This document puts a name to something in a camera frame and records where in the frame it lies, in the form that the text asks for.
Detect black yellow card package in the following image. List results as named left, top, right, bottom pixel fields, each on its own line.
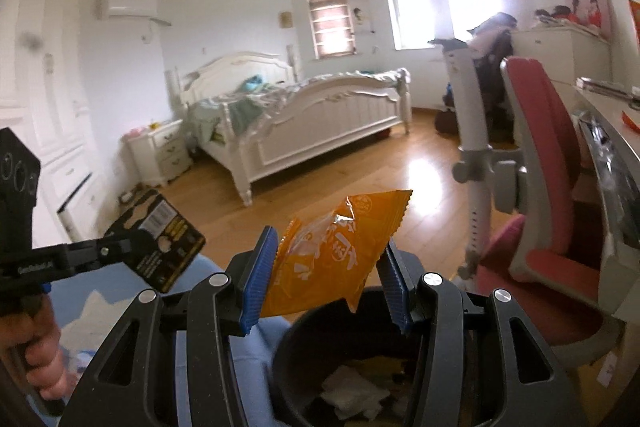
left=104, top=188, right=206, bottom=294

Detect round blue table cloth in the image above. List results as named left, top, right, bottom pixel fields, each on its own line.
left=45, top=257, right=290, bottom=426

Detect orange snack packet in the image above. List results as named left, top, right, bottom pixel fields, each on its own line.
left=262, top=190, right=412, bottom=317

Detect white air conditioner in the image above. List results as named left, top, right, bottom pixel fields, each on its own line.
left=98, top=0, right=171, bottom=27

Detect white wardrobe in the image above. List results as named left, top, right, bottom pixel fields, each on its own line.
left=1, top=0, right=117, bottom=247

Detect person left hand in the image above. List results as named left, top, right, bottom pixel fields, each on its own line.
left=1, top=295, right=70, bottom=401

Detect left window with blind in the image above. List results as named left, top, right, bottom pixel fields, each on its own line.
left=307, top=0, right=356, bottom=60

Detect white bed frame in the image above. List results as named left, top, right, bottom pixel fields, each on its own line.
left=179, top=52, right=412, bottom=206

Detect white dresser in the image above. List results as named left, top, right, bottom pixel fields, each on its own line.
left=512, top=27, right=613, bottom=84

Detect white nightstand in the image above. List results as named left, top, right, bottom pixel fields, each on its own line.
left=125, top=119, right=193, bottom=187

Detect white desk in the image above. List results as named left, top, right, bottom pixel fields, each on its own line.
left=573, top=88, right=639, bottom=324

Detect black trash bin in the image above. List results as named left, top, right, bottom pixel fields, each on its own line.
left=272, top=287, right=416, bottom=426

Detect framed photo of girls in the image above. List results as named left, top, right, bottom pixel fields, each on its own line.
left=564, top=0, right=612, bottom=40

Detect middle window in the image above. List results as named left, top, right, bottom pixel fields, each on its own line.
left=387, top=0, right=435, bottom=51

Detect red desk chair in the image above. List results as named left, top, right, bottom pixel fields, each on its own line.
left=468, top=56, right=623, bottom=369

